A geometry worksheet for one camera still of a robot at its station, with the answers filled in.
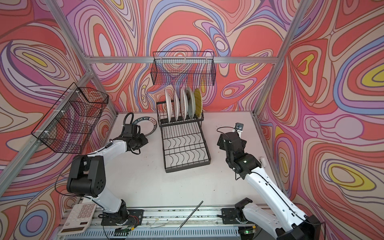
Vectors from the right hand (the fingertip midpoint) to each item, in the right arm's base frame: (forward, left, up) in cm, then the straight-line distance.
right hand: (230, 139), depth 77 cm
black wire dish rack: (+14, +25, -20) cm, 35 cm away
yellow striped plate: (+18, +16, +10) cm, 26 cm away
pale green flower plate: (+16, +20, +12) cm, 28 cm away
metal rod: (-28, +20, -23) cm, 41 cm away
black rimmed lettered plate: (+29, +53, -20) cm, 64 cm away
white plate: (+28, +34, +1) cm, 44 cm away
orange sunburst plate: (+50, +32, -20) cm, 63 cm away
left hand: (+13, +49, -15) cm, 53 cm away
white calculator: (-30, +76, -19) cm, 85 cm away
